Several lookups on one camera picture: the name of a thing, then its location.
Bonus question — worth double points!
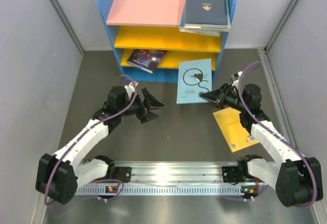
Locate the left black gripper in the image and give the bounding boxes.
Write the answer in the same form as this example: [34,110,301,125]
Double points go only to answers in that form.
[118,87,166,123]

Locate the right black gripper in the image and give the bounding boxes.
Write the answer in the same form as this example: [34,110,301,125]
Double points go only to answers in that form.
[200,82,248,113]

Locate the light blue book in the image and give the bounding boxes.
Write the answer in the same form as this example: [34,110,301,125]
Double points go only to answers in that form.
[176,58,212,104]

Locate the yellow book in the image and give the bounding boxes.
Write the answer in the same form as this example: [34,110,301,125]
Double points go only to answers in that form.
[213,107,259,152]

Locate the purple Robinson Crusoe book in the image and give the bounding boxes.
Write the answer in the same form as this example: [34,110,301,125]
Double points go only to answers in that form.
[127,49,167,74]

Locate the navy blue book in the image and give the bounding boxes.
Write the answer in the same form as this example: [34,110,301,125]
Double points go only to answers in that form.
[182,0,229,28]

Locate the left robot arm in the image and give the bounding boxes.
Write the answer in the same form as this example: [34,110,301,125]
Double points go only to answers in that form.
[35,83,166,205]

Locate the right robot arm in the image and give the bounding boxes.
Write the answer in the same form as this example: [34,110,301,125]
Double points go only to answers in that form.
[199,83,323,207]

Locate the blue pink yellow bookshelf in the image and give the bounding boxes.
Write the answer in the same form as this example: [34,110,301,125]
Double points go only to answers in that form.
[97,0,228,83]

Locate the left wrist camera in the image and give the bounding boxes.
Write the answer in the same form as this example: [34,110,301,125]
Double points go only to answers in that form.
[124,81,138,97]

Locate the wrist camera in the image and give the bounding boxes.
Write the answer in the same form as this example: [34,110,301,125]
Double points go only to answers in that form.
[124,81,138,97]
[230,71,243,88]

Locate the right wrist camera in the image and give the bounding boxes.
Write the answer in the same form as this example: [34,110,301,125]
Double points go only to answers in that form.
[230,71,243,88]

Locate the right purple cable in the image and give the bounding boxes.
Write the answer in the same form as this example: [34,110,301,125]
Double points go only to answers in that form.
[224,60,319,207]

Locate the purple cable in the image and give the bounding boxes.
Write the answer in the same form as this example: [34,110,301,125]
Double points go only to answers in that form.
[43,74,137,206]
[224,60,319,207]

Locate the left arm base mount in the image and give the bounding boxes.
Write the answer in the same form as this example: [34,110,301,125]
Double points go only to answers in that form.
[103,166,132,183]

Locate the aluminium mounting rail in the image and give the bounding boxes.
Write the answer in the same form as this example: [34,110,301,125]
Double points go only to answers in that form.
[76,162,266,199]

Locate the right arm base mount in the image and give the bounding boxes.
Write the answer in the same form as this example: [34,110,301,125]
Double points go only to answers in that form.
[222,166,256,185]

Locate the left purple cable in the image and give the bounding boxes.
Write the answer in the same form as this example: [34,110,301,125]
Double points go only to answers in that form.
[43,74,137,206]

